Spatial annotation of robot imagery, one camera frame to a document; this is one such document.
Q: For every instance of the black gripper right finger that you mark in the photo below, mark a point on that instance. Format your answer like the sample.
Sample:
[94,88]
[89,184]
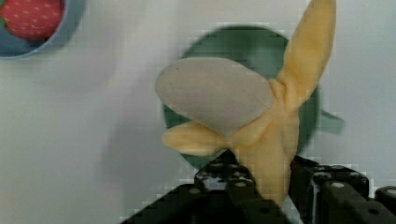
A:
[335,194]

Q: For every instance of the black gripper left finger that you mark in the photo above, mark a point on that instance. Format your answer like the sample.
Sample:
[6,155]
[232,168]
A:
[223,192]

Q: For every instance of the yellow plush peeled banana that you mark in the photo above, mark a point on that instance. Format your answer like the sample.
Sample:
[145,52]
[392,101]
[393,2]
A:
[230,106]

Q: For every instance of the green mug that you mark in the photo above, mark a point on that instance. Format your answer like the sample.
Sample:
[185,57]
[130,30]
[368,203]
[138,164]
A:
[262,50]

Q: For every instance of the red plush strawberry in bowl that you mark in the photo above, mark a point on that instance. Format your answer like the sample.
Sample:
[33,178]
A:
[32,19]

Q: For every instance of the blue bowl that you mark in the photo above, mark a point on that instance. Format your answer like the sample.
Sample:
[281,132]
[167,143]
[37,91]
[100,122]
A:
[14,48]

